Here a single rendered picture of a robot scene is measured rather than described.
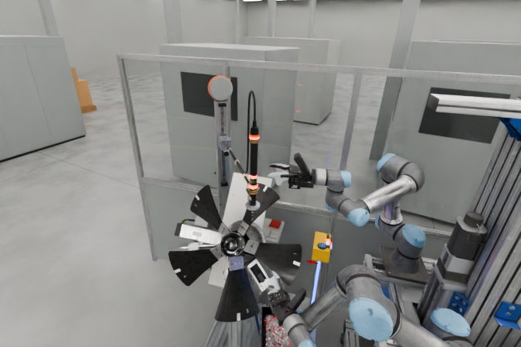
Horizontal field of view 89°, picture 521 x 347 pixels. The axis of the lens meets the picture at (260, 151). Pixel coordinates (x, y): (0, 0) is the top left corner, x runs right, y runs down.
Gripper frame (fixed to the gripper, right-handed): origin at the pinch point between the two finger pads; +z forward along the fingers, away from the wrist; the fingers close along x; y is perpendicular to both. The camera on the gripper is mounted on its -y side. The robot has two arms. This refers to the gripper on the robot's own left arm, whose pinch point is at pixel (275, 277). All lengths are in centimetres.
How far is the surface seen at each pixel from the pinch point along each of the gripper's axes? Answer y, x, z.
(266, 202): -8.4, -20.8, 28.5
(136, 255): 94, 109, 168
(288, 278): -7.2, 4.8, 0.6
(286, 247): -13.3, 1.2, 15.5
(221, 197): 5, 13, 92
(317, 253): -34.4, 17.7, 18.1
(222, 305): 25.0, 15.6, 7.8
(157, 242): 66, 85, 149
